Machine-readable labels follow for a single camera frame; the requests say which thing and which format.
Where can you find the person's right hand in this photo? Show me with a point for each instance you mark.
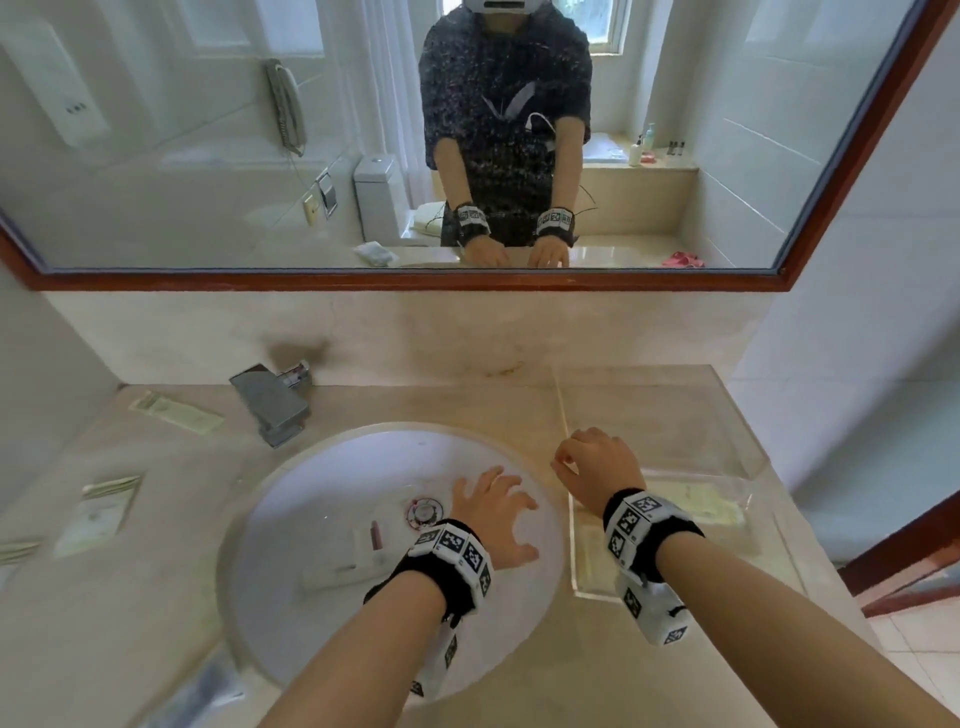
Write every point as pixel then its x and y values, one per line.
pixel 604 469

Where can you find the person's left hand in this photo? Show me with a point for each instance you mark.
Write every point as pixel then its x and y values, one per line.
pixel 491 521

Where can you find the person's left thumb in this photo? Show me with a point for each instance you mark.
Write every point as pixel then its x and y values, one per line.
pixel 519 554

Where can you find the person's left middle finger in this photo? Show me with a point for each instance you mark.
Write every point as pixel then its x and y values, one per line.
pixel 512 485

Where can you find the person's left little finger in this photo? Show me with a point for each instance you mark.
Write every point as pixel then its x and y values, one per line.
pixel 459 491

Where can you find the person's right fingers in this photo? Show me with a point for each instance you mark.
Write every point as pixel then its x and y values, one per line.
pixel 571 450

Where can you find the person's left forearm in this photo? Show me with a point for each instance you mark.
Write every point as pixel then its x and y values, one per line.
pixel 360 652

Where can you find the person's right forearm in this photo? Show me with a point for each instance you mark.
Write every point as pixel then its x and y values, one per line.
pixel 780 630

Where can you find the chrome sink drain plug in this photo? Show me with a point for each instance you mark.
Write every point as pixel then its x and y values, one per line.
pixel 424 513

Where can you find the clear acrylic tray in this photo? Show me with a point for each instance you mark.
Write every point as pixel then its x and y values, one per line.
pixel 675 427

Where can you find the long white toiletry packet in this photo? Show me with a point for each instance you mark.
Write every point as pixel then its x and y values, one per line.
pixel 341 574

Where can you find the pale flat toiletry packet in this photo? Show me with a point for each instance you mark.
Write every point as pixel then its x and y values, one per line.
pixel 176 412
pixel 712 504

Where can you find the white round sink basin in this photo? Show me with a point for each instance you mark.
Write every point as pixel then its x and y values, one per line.
pixel 300 510

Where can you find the square chrome faucet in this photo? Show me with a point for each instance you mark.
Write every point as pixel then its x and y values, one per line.
pixel 270 401

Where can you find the clear plastic wrapped packet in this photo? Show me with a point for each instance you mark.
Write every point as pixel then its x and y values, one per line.
pixel 199 686

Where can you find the pale green toiletry packet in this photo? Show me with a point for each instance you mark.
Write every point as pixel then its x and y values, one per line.
pixel 97 517

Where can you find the black marker wrist band camera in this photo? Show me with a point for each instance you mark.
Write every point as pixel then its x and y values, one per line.
pixel 637 525
pixel 457 559

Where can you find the brown wooden door frame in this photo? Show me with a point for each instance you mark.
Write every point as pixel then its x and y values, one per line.
pixel 904 559

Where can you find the wood framed wall mirror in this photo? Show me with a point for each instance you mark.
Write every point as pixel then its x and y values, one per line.
pixel 187 187

